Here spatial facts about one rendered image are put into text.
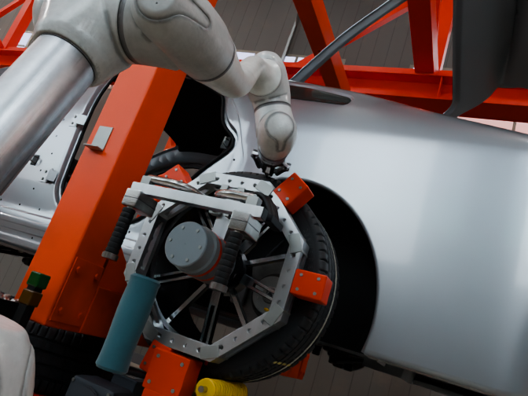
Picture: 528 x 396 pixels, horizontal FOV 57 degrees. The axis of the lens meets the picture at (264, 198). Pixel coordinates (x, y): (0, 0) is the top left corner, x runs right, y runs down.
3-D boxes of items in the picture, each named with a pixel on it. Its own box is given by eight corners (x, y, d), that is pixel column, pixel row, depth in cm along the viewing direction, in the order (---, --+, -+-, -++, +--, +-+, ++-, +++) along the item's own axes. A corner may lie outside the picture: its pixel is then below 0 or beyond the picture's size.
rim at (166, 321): (255, 189, 183) (159, 283, 181) (231, 163, 163) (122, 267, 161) (348, 282, 157) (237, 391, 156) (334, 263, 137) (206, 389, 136)
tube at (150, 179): (220, 218, 147) (231, 186, 150) (190, 193, 130) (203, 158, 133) (173, 207, 154) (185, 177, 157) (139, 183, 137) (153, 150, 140)
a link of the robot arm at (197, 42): (245, 22, 84) (177, 15, 88) (203, -48, 67) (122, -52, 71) (225, 93, 82) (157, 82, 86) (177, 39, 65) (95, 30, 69)
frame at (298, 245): (270, 383, 128) (325, 197, 144) (262, 382, 123) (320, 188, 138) (115, 326, 151) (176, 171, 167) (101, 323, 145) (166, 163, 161)
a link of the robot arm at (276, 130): (295, 160, 134) (289, 117, 137) (304, 141, 119) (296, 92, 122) (258, 164, 133) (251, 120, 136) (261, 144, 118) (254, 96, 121)
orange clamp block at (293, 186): (292, 215, 147) (314, 196, 147) (284, 206, 140) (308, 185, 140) (279, 200, 150) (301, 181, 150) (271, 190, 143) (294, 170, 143)
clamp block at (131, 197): (152, 218, 138) (159, 201, 140) (134, 207, 131) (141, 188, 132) (138, 214, 141) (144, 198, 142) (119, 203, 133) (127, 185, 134)
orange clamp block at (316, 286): (296, 298, 136) (326, 306, 132) (288, 292, 129) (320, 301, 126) (303, 274, 138) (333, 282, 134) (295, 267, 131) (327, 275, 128)
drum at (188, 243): (229, 291, 143) (244, 247, 147) (197, 274, 124) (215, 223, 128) (190, 280, 149) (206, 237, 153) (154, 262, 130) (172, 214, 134)
